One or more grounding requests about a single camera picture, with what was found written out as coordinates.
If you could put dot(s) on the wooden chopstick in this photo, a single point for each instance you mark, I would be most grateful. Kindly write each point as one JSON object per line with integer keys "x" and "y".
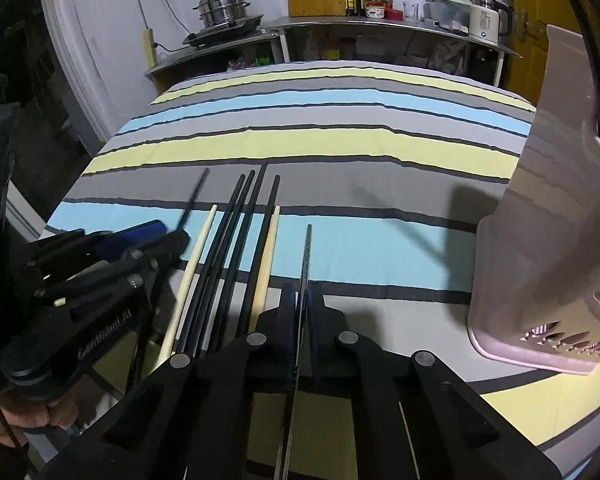
{"x": 195, "y": 260}
{"x": 266, "y": 260}

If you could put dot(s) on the white electric kettle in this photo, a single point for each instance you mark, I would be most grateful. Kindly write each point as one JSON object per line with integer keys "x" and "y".
{"x": 485, "y": 20}

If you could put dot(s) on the stainless steel steamer pot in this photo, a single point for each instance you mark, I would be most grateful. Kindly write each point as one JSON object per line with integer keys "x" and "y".
{"x": 225, "y": 10}

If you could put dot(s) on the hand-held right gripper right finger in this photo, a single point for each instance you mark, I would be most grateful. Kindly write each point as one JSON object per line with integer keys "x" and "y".
{"x": 314, "y": 320}

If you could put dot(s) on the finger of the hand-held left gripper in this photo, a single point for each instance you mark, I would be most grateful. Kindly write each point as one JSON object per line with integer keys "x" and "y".
{"x": 130, "y": 237}
{"x": 172, "y": 247}

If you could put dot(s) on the yellow power strip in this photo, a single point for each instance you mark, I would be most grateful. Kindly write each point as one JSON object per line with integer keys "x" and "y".
{"x": 150, "y": 50}

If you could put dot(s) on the grey plastic container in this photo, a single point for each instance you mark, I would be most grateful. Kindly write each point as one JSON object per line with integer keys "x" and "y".
{"x": 447, "y": 12}

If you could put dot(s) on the clear drinking glass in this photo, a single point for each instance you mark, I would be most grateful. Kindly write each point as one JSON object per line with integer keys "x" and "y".
{"x": 411, "y": 12}

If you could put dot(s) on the metal shelf table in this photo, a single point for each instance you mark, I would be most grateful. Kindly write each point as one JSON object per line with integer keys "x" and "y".
{"x": 380, "y": 25}

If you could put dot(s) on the striped tablecloth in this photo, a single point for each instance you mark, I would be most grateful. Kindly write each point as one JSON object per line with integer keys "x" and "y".
{"x": 330, "y": 145}

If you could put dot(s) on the person's left hand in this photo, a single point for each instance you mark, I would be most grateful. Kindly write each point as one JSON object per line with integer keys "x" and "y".
{"x": 60, "y": 412}

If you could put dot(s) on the pink plastic utensil holder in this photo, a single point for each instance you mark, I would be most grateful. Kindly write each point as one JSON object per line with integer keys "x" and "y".
{"x": 545, "y": 235}

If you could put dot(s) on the black induction cooker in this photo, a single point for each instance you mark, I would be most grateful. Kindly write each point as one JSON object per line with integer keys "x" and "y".
{"x": 220, "y": 34}

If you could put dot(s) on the red lid jar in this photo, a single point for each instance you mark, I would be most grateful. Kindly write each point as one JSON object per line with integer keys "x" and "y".
{"x": 375, "y": 7}
{"x": 392, "y": 10}

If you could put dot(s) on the metal chopstick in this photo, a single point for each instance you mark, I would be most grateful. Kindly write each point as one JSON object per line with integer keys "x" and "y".
{"x": 306, "y": 260}

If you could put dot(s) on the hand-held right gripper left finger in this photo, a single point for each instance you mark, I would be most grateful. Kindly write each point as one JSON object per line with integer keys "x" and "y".
{"x": 289, "y": 320}

